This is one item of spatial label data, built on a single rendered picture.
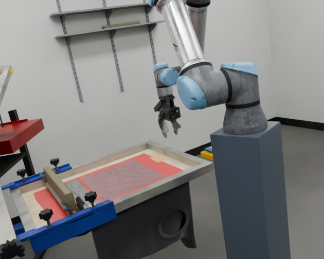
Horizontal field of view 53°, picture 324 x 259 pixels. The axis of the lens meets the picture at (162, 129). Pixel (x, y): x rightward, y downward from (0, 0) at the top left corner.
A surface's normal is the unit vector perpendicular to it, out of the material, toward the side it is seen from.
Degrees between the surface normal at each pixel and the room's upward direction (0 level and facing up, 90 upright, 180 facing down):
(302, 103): 90
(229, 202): 90
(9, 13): 90
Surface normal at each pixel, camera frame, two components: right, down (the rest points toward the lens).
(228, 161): -0.65, 0.31
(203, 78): 0.06, -0.33
